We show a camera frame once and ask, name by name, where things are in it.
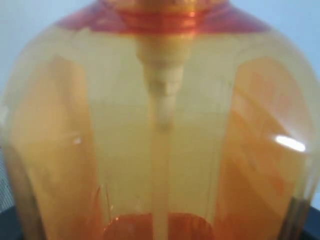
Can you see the orange pump soap bottle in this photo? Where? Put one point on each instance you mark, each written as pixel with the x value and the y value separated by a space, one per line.
pixel 161 120

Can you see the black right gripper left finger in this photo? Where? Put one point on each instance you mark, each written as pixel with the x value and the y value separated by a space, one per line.
pixel 10 227

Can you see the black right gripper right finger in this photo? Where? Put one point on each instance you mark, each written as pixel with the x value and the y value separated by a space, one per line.
pixel 311 229

